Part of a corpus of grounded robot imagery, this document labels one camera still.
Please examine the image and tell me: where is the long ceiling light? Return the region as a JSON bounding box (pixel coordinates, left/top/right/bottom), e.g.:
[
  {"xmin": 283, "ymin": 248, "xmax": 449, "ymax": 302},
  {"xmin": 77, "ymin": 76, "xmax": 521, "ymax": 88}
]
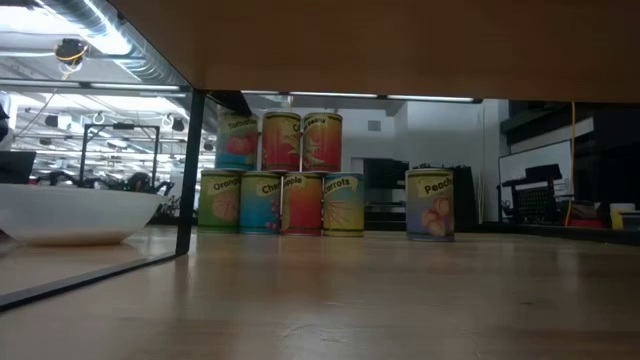
[{"xmin": 239, "ymin": 90, "xmax": 476, "ymax": 104}]

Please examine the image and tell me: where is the tomato label can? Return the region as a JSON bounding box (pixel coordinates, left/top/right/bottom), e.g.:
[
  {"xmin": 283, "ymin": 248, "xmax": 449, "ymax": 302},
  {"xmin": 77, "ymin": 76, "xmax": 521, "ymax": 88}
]
[{"xmin": 215, "ymin": 112, "xmax": 260, "ymax": 172}]

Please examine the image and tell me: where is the corn label can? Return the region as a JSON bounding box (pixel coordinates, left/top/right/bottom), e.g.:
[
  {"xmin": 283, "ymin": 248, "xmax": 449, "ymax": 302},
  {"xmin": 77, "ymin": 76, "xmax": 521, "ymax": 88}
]
[{"xmin": 260, "ymin": 110, "xmax": 303, "ymax": 173}]

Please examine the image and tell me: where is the white bowl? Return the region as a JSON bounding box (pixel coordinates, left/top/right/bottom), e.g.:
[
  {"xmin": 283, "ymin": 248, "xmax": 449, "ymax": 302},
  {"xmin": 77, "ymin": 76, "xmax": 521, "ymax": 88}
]
[{"xmin": 0, "ymin": 182, "xmax": 164, "ymax": 247}]

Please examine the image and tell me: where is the black rig frame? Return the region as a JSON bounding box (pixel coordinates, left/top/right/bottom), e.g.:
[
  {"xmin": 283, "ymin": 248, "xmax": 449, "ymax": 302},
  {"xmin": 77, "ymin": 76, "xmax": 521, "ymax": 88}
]
[{"xmin": 78, "ymin": 122, "xmax": 162, "ymax": 188}]

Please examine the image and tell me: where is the yellow white container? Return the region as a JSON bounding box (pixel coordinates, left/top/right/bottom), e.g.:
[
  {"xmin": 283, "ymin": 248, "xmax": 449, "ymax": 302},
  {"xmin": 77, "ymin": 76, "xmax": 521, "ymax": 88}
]
[{"xmin": 608, "ymin": 201, "xmax": 638, "ymax": 232}]

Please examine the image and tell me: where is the black ceiling cord reel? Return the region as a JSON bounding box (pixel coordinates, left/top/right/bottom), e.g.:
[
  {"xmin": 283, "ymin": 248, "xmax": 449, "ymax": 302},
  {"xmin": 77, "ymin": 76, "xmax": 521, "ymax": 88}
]
[{"xmin": 53, "ymin": 37, "xmax": 90, "ymax": 67}]

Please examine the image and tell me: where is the whiteboard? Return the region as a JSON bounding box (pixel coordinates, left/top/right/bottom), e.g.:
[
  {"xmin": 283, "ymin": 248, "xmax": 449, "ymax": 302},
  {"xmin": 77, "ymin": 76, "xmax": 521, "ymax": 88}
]
[{"xmin": 497, "ymin": 139, "xmax": 574, "ymax": 207}]

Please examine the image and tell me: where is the black cabinet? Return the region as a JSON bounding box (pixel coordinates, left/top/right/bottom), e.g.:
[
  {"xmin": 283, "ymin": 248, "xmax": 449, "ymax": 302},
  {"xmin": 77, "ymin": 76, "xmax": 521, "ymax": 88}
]
[{"xmin": 362, "ymin": 157, "xmax": 411, "ymax": 233}]

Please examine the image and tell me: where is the black monitor screen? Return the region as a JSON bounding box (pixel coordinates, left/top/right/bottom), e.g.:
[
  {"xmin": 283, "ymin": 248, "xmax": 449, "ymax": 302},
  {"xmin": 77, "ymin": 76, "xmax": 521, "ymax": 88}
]
[{"xmin": 0, "ymin": 150, "xmax": 38, "ymax": 185}]

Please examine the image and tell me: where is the carrots label yellow can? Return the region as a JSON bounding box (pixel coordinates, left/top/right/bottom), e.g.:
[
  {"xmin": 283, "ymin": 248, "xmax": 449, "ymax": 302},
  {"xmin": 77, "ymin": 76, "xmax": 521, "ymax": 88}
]
[{"xmin": 321, "ymin": 171, "xmax": 366, "ymax": 238}]

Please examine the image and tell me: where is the wooden shelf with black legs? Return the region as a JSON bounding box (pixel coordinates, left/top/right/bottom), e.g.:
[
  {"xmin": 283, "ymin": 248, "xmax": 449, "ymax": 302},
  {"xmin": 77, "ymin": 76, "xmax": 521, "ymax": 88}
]
[{"xmin": 0, "ymin": 0, "xmax": 640, "ymax": 311}]

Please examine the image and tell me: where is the red tray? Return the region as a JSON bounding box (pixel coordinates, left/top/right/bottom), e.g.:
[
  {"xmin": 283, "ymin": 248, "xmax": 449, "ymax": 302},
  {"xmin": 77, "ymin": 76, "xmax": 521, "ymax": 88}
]
[{"xmin": 569, "ymin": 216, "xmax": 607, "ymax": 230}]

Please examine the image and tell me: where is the peach label purple can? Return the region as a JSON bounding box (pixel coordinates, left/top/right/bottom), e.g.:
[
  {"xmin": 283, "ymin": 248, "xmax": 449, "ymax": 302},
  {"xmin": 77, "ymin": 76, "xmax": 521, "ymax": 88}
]
[{"xmin": 404, "ymin": 167, "xmax": 456, "ymax": 243}]

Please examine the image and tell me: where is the beans label can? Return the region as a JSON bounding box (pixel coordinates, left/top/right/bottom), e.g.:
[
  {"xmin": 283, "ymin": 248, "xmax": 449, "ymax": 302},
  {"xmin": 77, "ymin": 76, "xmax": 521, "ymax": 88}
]
[{"xmin": 301, "ymin": 111, "xmax": 345, "ymax": 174}]

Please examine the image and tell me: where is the black table frame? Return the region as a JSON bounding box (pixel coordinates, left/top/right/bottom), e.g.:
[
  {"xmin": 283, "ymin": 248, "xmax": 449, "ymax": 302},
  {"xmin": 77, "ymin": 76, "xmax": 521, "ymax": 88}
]
[{"xmin": 469, "ymin": 221, "xmax": 640, "ymax": 248}]

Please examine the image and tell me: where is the black wire cart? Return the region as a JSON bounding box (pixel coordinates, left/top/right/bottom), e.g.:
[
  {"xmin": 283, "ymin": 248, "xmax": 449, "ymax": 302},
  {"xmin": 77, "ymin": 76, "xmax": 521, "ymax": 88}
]
[{"xmin": 499, "ymin": 163, "xmax": 565, "ymax": 225}]

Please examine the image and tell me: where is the pineapple label red can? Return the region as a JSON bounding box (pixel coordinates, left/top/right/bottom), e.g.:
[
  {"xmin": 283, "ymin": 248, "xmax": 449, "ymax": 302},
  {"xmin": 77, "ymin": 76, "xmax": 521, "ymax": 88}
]
[{"xmin": 280, "ymin": 171, "xmax": 325, "ymax": 237}]

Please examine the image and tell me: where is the cherry label blue can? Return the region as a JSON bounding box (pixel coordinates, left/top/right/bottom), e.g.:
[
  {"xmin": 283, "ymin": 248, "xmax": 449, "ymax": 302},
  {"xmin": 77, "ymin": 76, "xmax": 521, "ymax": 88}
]
[{"xmin": 238, "ymin": 170, "xmax": 283, "ymax": 236}]

